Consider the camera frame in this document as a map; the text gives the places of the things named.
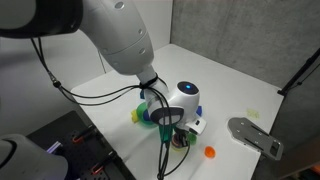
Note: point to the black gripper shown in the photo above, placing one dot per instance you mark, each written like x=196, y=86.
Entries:
x=181, y=132

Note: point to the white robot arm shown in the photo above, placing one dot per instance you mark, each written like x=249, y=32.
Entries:
x=116, y=33

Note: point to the large green bowl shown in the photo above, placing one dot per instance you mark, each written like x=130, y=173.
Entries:
x=141, y=111

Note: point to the yellow cup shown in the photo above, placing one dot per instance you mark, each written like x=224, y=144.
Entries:
x=178, y=148

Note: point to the small green cup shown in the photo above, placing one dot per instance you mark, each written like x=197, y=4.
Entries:
x=192, y=138

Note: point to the small orange cup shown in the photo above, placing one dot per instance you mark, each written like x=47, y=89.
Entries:
x=209, y=152

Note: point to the bright blue cube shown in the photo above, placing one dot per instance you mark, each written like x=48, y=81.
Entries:
x=199, y=110

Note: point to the dark blue bumpy ball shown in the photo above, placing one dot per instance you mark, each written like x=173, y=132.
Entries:
x=146, y=116

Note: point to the yellow animal toy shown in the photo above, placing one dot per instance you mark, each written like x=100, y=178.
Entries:
x=134, y=116

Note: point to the grey metal mounting plate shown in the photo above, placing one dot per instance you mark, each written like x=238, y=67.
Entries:
x=255, y=133

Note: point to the orange black clamp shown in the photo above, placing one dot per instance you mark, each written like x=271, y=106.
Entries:
x=81, y=135
x=103, y=163

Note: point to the black perforated base board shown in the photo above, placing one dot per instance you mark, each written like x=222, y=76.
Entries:
x=80, y=150

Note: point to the black stand pole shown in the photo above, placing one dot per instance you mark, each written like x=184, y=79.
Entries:
x=300, y=73

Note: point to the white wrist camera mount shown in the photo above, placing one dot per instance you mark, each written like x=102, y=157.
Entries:
x=196, y=126

